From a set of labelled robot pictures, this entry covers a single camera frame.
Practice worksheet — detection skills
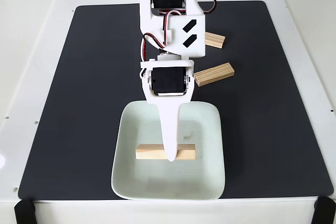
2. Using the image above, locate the grooved wooden block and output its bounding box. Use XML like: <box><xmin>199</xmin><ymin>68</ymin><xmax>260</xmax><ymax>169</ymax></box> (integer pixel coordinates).
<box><xmin>135</xmin><ymin>144</ymin><xmax>197</xmax><ymax>161</ymax></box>
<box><xmin>194</xmin><ymin>62</ymin><xmax>236</xmax><ymax>88</ymax></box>

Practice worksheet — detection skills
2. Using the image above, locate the smooth pale wooden block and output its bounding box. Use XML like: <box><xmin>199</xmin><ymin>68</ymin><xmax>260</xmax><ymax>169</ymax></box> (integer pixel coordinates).
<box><xmin>204</xmin><ymin>31</ymin><xmax>226</xmax><ymax>49</ymax></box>

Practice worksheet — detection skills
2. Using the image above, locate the pale green square plate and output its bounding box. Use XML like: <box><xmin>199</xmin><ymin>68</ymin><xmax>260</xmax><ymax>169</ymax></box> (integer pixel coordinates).
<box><xmin>110</xmin><ymin>100</ymin><xmax>226</xmax><ymax>200</ymax></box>

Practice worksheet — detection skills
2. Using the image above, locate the black table mat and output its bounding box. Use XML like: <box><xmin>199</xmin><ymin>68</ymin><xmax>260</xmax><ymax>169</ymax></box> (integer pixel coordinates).
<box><xmin>17</xmin><ymin>0</ymin><xmax>334</xmax><ymax>200</ymax></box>

